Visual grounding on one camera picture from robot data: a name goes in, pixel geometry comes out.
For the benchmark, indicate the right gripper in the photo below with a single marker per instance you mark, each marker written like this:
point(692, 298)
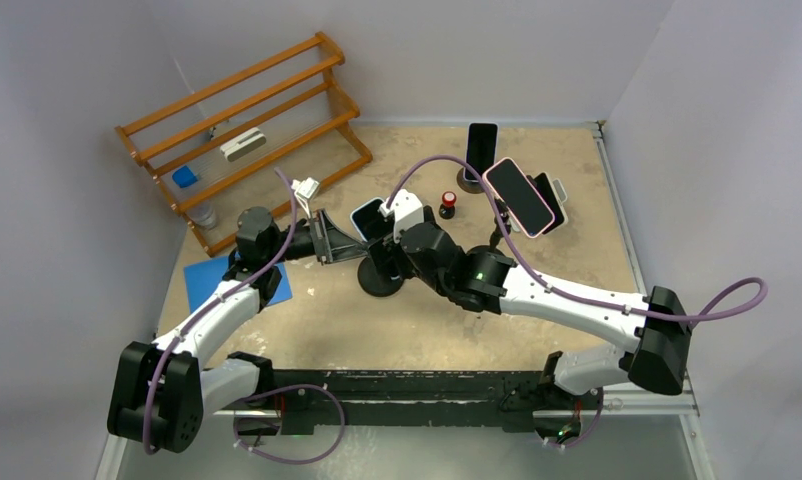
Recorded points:
point(385, 251)

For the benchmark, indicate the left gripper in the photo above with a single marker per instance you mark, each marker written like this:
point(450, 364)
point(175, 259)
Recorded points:
point(333, 244)

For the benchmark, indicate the black phone stand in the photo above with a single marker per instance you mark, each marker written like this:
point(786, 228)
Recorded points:
point(496, 236)
point(374, 283)

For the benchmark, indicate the light blue case phone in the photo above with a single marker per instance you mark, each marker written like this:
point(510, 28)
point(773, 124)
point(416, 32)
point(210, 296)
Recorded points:
point(369, 222)

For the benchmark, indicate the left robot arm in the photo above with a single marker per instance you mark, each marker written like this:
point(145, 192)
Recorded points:
point(163, 390)

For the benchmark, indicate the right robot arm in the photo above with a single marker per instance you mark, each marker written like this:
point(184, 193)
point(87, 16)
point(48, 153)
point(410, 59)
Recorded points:
point(638, 347)

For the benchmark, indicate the pink case phone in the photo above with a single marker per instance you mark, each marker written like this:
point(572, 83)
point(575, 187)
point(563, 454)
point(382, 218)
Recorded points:
point(528, 209)

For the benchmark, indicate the black phone on round stand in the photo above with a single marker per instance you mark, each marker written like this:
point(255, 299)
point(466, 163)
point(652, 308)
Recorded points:
point(481, 145)

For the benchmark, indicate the black phone on silver stand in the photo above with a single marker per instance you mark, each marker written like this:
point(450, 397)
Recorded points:
point(544, 187)

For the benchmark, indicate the silver phone stand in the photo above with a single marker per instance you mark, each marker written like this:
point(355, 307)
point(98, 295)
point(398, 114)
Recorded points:
point(559, 190)

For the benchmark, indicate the red black stamp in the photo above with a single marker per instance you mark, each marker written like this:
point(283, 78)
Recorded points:
point(447, 209)

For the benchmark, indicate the white eraser block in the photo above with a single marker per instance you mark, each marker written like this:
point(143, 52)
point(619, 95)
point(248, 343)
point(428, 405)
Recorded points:
point(243, 144)

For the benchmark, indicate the clear plastic cup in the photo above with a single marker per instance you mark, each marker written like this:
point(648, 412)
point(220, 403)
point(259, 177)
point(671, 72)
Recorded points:
point(204, 215)

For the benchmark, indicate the orange wooden rack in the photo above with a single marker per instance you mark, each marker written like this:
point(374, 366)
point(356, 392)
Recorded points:
point(294, 97)

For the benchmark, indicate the blue mat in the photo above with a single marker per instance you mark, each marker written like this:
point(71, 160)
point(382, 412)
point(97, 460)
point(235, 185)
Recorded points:
point(202, 279)

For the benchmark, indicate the blue cube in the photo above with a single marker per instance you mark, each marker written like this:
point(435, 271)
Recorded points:
point(184, 177)

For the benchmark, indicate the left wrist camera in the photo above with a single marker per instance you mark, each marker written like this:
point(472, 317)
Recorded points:
point(305, 191)

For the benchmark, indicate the black base frame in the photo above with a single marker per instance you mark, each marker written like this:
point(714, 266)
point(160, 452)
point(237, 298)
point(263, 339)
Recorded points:
point(513, 401)

